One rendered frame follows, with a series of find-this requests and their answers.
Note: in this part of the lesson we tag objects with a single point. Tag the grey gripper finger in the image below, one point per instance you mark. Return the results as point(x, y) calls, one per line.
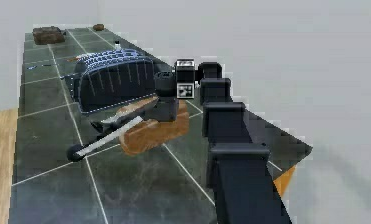
point(106, 138)
point(113, 120)

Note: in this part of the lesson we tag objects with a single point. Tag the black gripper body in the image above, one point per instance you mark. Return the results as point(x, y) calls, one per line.
point(165, 87)

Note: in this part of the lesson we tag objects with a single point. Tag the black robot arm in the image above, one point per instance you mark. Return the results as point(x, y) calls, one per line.
point(239, 173)

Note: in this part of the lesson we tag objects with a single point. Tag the dark blue dish rack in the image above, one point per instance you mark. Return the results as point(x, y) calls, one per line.
point(113, 78)

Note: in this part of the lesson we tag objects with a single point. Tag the green tiled kitchen counter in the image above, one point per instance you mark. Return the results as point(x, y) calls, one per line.
point(43, 133)

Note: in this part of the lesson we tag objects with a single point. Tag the small white shaker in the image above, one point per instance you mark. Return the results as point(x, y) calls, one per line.
point(117, 45)

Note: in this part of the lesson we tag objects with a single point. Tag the small orange utensil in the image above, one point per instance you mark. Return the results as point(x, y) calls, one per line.
point(73, 59)

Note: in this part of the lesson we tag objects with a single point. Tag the small brown round lump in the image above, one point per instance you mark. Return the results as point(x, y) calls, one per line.
point(98, 27)

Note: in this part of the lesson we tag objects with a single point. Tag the small blue utensil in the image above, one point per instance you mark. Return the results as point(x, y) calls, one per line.
point(32, 67)

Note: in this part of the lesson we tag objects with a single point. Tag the dark brown box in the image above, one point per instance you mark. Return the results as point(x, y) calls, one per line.
point(48, 35)

